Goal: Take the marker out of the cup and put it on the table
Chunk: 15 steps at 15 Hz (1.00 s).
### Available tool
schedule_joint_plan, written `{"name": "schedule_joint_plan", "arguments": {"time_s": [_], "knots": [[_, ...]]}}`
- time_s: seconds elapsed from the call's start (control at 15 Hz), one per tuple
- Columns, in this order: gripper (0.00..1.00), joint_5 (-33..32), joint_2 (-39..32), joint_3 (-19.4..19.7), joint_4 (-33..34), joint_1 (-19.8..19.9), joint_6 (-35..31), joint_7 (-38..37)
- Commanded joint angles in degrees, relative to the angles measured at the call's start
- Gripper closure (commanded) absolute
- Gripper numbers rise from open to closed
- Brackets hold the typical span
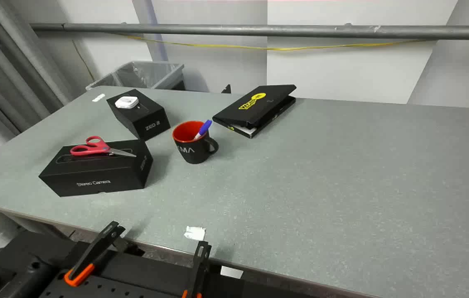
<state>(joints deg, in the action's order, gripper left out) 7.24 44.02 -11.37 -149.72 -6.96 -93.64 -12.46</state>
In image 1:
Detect red handled scissors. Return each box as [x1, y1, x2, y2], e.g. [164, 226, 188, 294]
[69, 137, 132, 158]

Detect black folder yellow logo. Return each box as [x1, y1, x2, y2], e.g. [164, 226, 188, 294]
[212, 85, 296, 138]

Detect left black orange clamp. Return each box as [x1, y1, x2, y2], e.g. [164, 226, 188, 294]
[62, 223, 124, 289]

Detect right black orange clamp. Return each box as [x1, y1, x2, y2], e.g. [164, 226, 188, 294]
[180, 241, 212, 298]

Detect white label on base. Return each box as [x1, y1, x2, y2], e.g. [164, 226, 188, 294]
[220, 267, 243, 281]

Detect grey metal pipe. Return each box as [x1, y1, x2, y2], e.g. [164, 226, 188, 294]
[31, 24, 469, 41]

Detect white tape piece near edge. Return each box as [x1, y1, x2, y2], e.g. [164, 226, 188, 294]
[183, 228, 205, 242]

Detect black mug red inside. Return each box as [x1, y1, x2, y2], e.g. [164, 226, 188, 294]
[172, 122, 218, 165]

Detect small white device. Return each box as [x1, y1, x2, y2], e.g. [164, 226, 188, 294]
[114, 97, 139, 110]

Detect small black box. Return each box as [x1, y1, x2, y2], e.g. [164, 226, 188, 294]
[107, 90, 170, 141]

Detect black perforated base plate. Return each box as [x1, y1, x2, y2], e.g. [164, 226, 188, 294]
[39, 249, 280, 298]

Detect blue and white marker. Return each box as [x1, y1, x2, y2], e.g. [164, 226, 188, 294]
[193, 120, 212, 141]

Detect black orange clamp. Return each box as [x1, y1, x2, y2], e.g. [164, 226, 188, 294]
[180, 241, 212, 298]
[62, 223, 124, 289]

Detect grey plastic bin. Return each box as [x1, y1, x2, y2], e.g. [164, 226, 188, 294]
[87, 62, 185, 90]

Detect large black camera box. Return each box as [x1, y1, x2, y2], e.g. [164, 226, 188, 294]
[39, 140, 152, 198]

